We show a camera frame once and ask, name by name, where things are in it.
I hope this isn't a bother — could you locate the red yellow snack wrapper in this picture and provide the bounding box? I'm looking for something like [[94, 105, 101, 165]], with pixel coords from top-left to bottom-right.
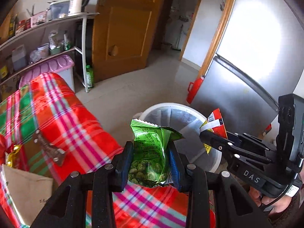
[[199, 109, 227, 139]]

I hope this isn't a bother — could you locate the green pea snack bag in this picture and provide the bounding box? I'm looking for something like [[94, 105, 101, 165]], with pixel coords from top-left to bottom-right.
[[128, 119, 183, 188]]

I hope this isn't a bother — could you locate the red snack bag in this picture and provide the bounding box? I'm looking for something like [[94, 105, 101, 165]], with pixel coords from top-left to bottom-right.
[[0, 135, 7, 165]]

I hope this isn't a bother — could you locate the translucent trash bin liner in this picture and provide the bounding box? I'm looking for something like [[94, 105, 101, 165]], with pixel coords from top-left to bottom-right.
[[144, 106, 215, 169]]

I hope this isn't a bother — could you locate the white round trash bin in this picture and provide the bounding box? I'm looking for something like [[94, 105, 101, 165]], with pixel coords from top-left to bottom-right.
[[138, 102, 223, 173]]

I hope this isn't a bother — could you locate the person's right hand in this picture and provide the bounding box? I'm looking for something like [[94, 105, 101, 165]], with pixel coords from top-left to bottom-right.
[[248, 187, 292, 215]]

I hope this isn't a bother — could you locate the red flat plastic item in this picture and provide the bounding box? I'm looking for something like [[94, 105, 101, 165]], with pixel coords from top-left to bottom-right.
[[186, 76, 205, 104]]

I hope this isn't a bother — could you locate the red green plaid tablecloth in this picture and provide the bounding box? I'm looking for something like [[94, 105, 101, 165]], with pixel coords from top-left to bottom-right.
[[0, 72, 217, 228]]

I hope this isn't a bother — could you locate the gold foil wrapper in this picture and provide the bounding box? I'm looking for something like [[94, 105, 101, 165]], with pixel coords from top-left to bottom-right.
[[6, 145, 22, 169]]

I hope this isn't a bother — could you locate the silver refrigerator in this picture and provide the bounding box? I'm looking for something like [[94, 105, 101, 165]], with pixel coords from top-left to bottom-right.
[[191, 0, 303, 136]]

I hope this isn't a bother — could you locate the green plastic bottle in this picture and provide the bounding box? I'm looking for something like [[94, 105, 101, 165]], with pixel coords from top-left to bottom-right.
[[86, 65, 94, 88]]

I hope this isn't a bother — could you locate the pink lid storage box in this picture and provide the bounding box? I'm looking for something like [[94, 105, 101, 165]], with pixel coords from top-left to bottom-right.
[[19, 55, 75, 91]]

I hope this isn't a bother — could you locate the wooden door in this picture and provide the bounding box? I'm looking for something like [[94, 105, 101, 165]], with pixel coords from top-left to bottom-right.
[[92, 0, 164, 82]]

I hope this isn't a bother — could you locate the grey plastic jug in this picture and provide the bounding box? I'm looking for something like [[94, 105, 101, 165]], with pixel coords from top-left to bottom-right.
[[12, 44, 27, 72]]

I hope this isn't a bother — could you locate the white metal shelf rack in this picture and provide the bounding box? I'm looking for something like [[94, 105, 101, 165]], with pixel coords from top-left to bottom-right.
[[0, 12, 99, 93]]

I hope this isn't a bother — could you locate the pink box on shelf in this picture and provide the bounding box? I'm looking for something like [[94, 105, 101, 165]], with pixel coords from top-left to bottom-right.
[[30, 10, 47, 28]]

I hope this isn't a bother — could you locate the clear plastic container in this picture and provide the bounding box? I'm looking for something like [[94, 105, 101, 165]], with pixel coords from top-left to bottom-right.
[[47, 0, 70, 21]]

